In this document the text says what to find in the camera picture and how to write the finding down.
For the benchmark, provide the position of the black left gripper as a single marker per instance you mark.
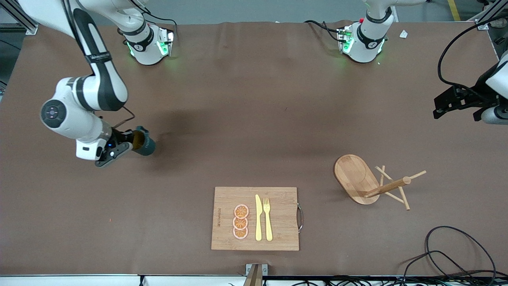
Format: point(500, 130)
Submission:
point(473, 96)

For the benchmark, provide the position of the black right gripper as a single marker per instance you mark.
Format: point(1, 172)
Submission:
point(118, 137)

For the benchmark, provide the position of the dark teal mug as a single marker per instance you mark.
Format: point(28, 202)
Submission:
point(147, 146)

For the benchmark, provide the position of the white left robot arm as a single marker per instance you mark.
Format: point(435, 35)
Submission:
point(367, 39)

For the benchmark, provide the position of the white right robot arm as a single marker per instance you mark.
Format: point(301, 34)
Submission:
point(99, 79)

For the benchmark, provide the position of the brown table cover sheet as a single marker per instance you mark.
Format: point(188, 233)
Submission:
point(198, 159)

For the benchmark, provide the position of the wooden mug tree stand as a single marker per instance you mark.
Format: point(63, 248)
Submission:
point(353, 178)

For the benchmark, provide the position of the toy orange slice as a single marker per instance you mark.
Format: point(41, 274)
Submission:
point(239, 224)
point(241, 211)
point(240, 234)

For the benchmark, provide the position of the yellow plastic knife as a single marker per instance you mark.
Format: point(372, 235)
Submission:
point(258, 220)

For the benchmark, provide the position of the yellow plastic fork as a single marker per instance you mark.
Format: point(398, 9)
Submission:
point(268, 222)

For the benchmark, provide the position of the bamboo cutting board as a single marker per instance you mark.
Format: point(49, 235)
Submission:
point(278, 214)

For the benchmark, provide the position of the brown wooden bar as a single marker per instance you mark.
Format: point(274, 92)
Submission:
point(254, 278)

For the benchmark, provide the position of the aluminium frame profile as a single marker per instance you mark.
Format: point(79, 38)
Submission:
point(482, 24)
point(16, 20)

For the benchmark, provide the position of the white table edge rail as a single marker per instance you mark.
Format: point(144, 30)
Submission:
point(79, 281)

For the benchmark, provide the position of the metal table edge bracket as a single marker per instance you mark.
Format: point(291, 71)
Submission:
point(265, 269)

